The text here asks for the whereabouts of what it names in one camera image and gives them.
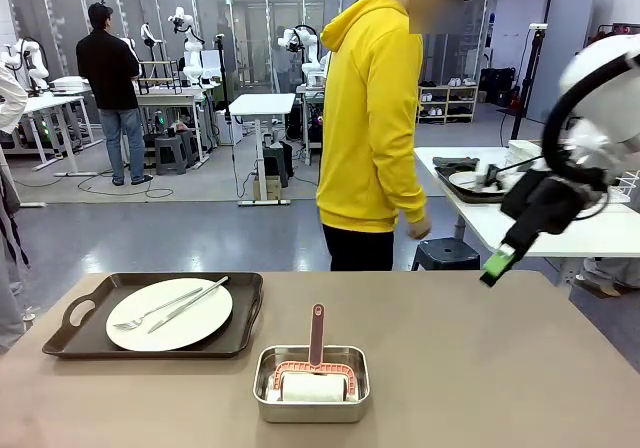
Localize pink-handled lint roller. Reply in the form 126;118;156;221
266;302;362;404

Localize long white desk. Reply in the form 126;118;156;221
22;95;106;177

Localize man in black shirt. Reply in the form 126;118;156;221
75;1;155;187

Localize white box stack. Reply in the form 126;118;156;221
52;75;91;94

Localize grey plastic stool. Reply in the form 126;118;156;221
153;135;194;177

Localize silver fork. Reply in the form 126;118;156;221
113;287;204;333

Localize rectangular metal container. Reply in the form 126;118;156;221
252;345;372;424

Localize person in yellow hoodie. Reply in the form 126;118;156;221
315;0;434;273

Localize dark flat tray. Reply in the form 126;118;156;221
433;164;511;204

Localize black plastic stool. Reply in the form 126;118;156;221
410;237;484;272

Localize black folded cloth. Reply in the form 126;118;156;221
432;156;482;169

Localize person in white sleeve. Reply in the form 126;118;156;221
0;62;30;134

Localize wooden shoe rack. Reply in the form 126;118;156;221
417;77;479;124

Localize white side table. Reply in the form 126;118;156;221
413;146;640;274

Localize cardboard box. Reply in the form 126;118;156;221
252;175;282;202

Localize brown serving tray with handles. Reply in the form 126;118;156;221
41;271;265;360

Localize black metal shelf frame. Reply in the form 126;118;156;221
137;57;184;95

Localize large white plate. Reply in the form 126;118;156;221
105;277;235;353

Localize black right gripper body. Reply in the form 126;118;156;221
501;167;609;236

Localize dark plastic stool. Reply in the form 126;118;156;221
263;140;295;189

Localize black light stand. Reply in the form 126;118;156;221
509;22;549;144

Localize clothes rack with garments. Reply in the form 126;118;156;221
594;21;640;49

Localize seated person's grey legs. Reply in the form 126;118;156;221
582;256;640;298

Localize white desk with frame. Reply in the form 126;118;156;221
134;87;209;167

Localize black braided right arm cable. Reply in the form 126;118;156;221
541;50;640;174

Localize black suitcases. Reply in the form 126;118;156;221
479;67;517;107

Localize person's right hand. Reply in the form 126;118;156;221
407;211;433;241

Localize person's right forearm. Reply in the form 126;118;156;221
394;152;429;224

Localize small white background robot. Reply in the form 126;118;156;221
139;21;166;49

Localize white wire dish rack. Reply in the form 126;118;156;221
507;139;640;204

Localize silver knife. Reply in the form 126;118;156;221
147;276;230;333

